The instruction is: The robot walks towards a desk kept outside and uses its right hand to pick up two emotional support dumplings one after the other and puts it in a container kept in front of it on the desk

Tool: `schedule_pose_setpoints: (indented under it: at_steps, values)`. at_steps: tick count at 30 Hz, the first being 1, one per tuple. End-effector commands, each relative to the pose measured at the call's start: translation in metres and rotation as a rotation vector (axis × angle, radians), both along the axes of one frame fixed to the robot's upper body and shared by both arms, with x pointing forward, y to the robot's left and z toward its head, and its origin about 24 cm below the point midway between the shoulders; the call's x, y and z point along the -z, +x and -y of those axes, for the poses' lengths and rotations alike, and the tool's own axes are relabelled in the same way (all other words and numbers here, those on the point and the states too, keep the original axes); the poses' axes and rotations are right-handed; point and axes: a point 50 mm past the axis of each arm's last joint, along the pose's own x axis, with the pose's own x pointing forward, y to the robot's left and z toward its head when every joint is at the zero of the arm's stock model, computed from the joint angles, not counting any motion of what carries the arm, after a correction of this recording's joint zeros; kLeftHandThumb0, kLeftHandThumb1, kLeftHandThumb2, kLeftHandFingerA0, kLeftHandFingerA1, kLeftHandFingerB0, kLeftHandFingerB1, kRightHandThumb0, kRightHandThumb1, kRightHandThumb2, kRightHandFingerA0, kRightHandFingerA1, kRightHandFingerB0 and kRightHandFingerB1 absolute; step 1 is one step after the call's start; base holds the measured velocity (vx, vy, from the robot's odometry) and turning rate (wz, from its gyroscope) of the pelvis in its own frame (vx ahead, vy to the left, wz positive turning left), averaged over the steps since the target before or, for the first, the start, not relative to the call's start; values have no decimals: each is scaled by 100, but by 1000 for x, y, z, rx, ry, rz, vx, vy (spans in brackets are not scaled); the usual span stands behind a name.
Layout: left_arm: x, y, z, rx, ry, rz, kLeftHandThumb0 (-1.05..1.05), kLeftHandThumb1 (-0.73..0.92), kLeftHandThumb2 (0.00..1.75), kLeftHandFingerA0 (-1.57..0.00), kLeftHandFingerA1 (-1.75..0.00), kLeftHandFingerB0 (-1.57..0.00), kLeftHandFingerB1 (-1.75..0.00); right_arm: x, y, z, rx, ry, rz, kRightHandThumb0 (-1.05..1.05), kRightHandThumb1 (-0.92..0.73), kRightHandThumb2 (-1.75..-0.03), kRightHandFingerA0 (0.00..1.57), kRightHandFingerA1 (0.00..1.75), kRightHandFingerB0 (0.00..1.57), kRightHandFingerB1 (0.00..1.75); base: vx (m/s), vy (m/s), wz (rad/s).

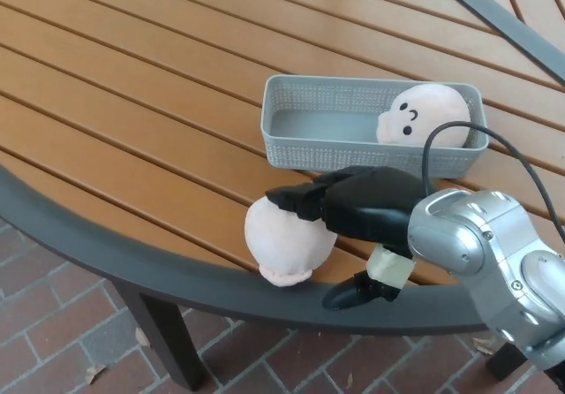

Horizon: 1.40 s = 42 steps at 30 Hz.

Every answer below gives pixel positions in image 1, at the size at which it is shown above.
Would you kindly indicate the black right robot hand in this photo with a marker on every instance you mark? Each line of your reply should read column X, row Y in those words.
column 375, row 204

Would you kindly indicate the peach plush dumpling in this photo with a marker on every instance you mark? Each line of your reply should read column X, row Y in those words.
column 282, row 244

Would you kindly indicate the peach plush dumpling smiling face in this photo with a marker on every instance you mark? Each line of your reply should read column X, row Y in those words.
column 437, row 107

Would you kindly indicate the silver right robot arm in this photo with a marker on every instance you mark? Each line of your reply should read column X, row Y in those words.
column 499, row 270

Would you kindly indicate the grey perforated plastic basket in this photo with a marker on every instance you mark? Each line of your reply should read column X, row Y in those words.
column 335, row 155

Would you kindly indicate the dark metal table leg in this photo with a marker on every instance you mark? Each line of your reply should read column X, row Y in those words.
column 503, row 363
column 167, row 345

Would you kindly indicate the grey metal table crossbar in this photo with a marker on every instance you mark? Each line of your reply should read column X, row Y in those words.
column 507, row 23

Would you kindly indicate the dark grey table rim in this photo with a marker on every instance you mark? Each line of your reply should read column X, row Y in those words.
column 66, row 244

